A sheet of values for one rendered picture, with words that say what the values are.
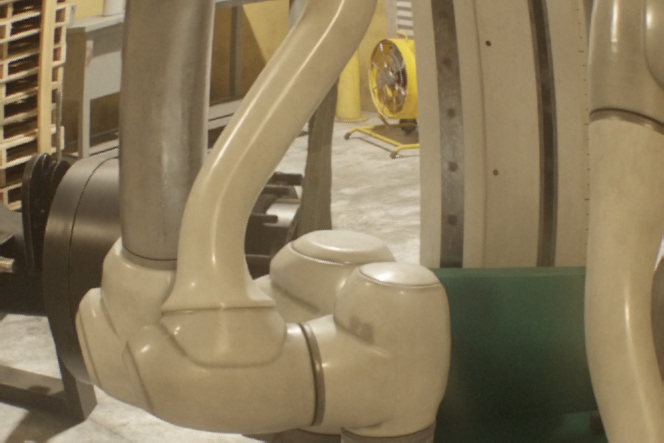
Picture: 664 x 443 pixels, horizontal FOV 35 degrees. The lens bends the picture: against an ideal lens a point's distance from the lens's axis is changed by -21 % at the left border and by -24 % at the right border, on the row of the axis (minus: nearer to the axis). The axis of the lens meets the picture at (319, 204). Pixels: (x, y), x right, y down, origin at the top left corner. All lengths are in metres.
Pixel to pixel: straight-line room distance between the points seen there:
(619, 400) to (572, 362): 0.73
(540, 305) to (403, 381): 0.45
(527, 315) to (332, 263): 0.28
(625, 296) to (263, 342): 0.37
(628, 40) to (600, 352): 0.23
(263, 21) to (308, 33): 8.09
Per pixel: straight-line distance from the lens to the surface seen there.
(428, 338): 1.04
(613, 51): 0.82
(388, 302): 1.03
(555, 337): 1.48
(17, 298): 2.85
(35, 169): 2.67
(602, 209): 0.80
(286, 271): 1.34
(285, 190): 2.53
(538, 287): 1.46
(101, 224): 2.55
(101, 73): 7.26
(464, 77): 1.44
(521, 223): 1.52
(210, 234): 1.04
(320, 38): 1.09
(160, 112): 1.21
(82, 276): 2.54
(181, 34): 1.18
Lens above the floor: 1.70
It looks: 15 degrees down
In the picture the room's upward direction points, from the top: 1 degrees counter-clockwise
